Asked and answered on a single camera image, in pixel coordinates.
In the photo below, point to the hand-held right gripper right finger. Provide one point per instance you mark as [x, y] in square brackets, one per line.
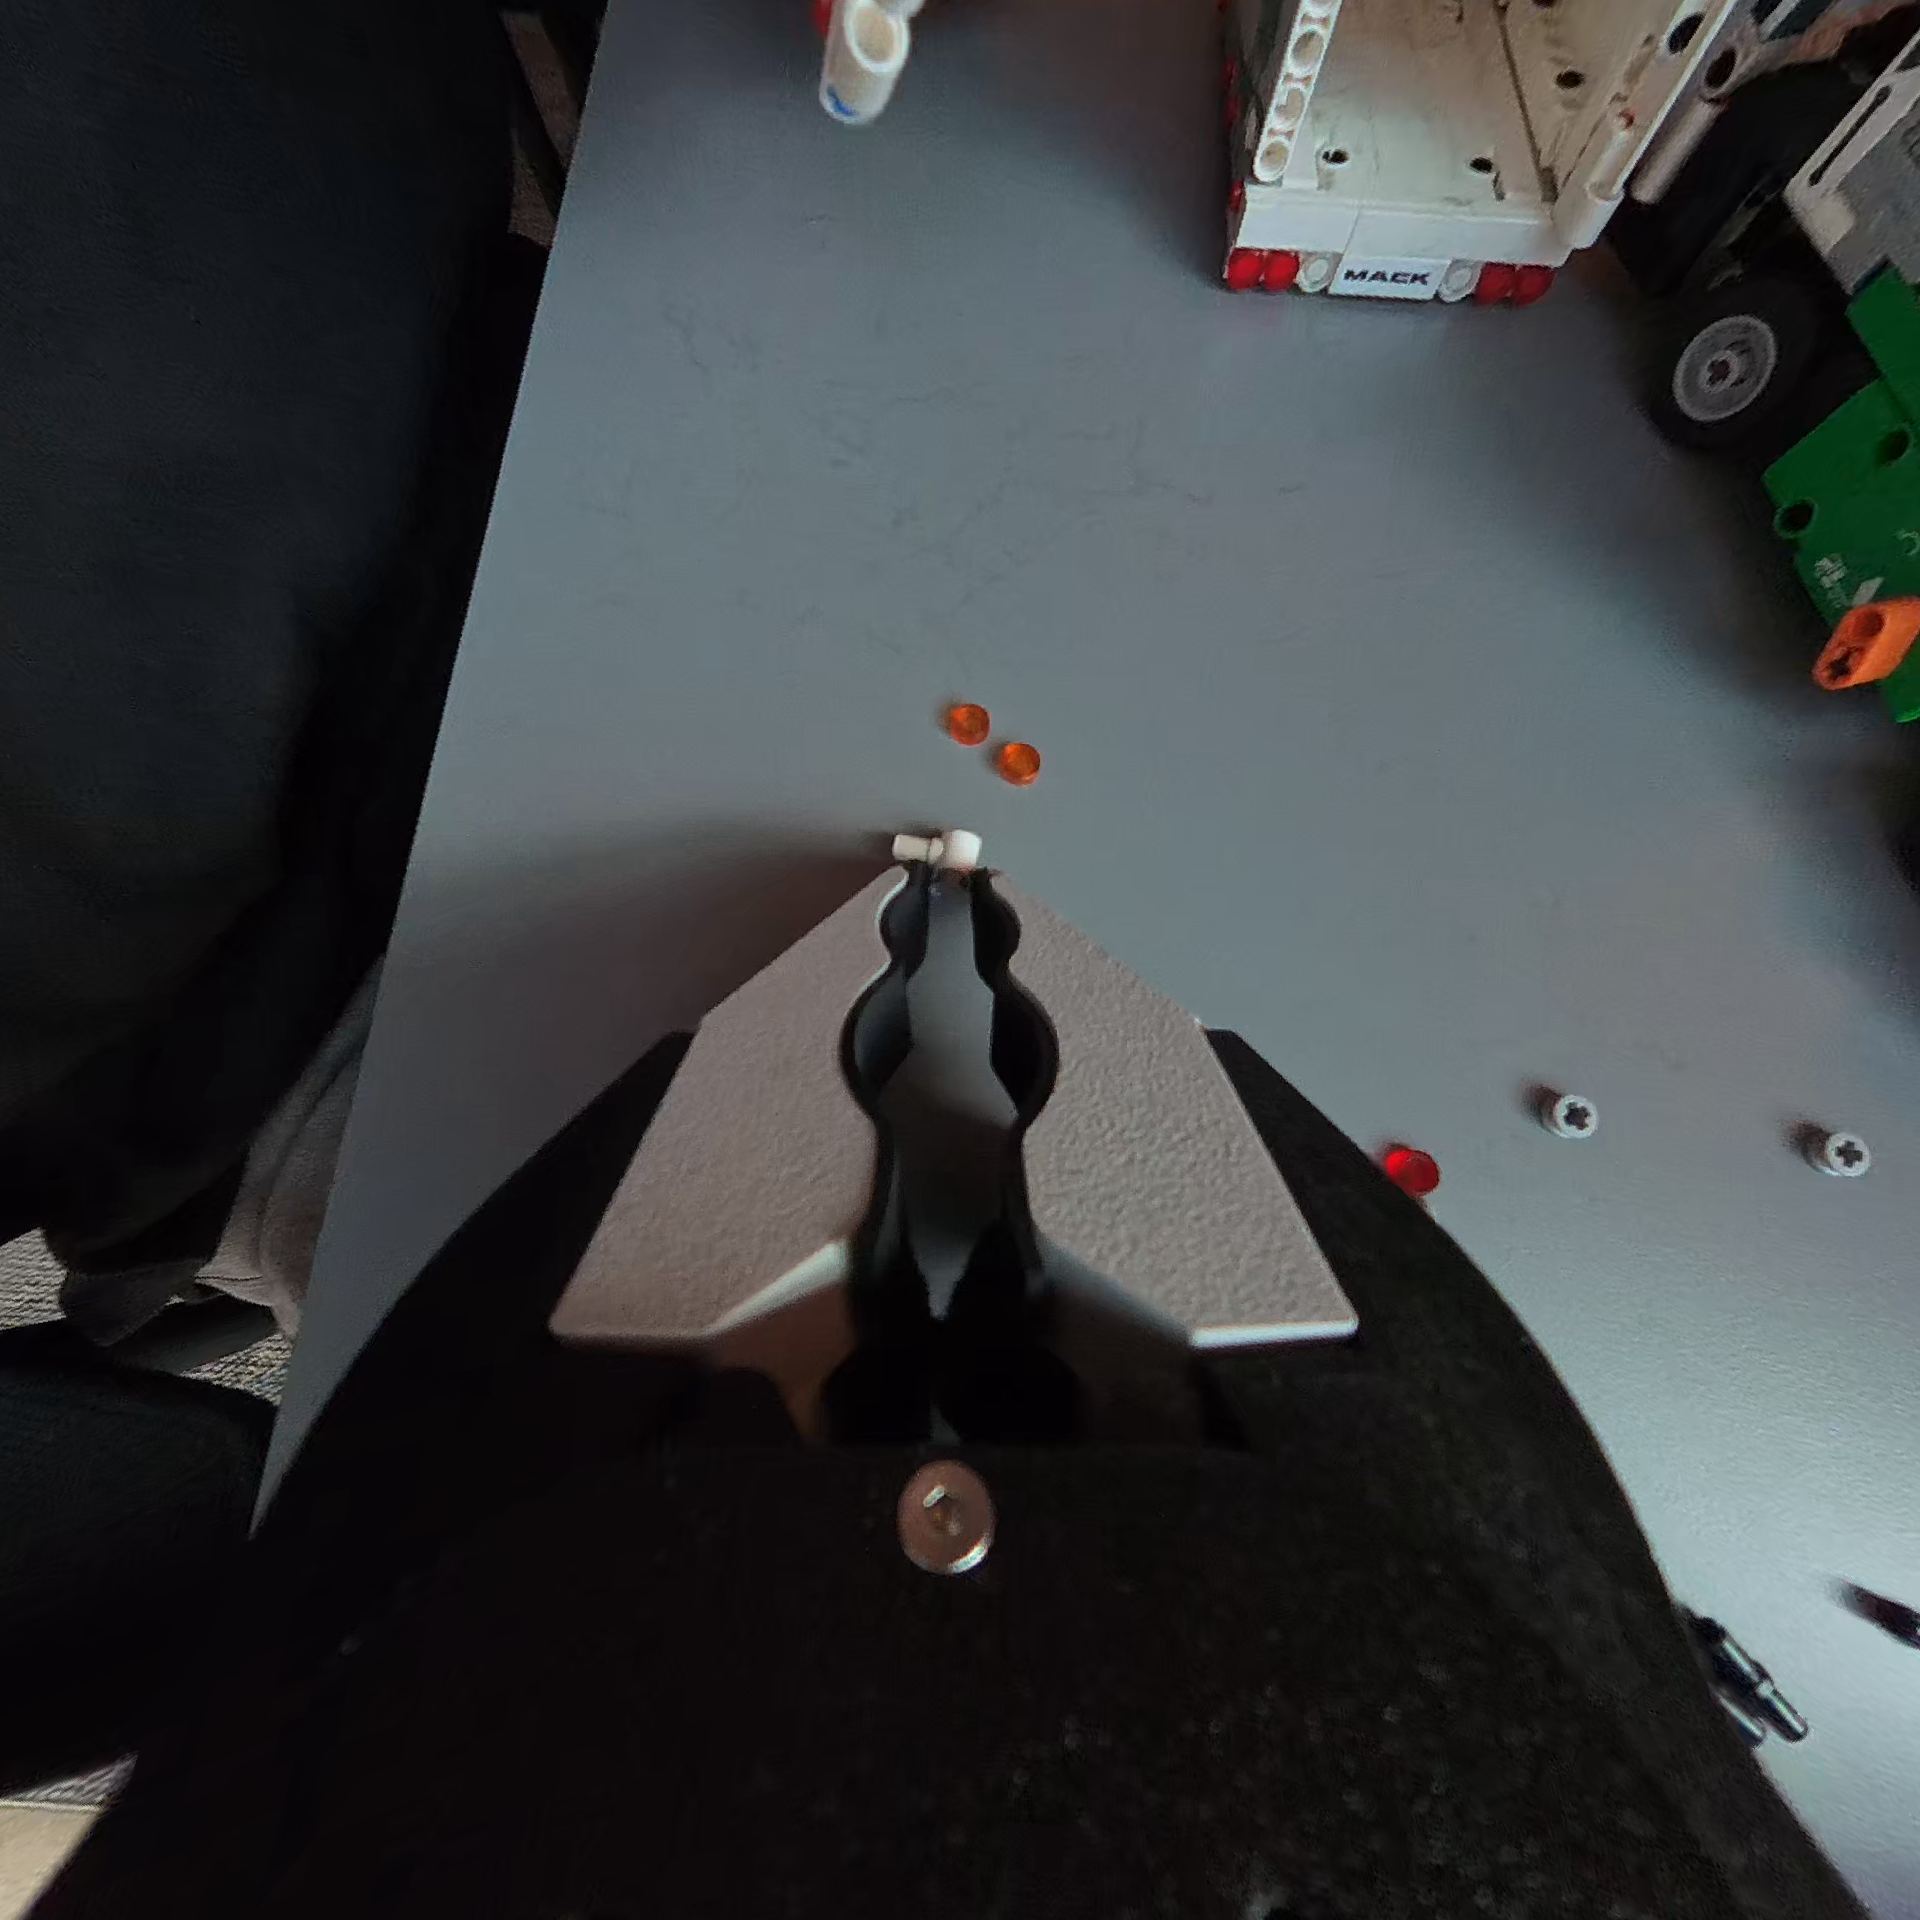
[1170, 1184]

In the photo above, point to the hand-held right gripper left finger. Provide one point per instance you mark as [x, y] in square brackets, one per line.
[721, 1184]

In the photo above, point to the small white lego connector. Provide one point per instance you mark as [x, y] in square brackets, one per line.
[960, 850]

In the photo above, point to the white lego panel with pins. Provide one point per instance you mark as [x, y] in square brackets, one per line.
[869, 59]

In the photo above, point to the red round lego stud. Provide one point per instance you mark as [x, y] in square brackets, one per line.
[1413, 1167]

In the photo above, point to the orange round lego stud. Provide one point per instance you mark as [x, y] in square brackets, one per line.
[1018, 761]
[967, 723]

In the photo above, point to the black lego pin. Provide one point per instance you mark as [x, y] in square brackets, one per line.
[1886, 1612]
[1747, 1674]

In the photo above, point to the lego truck chassis with cab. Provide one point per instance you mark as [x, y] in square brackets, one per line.
[1862, 480]

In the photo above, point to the white lego garbage body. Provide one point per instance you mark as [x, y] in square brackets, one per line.
[1411, 164]

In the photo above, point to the person's legs in dark trousers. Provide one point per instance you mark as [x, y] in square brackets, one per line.
[105, 1530]

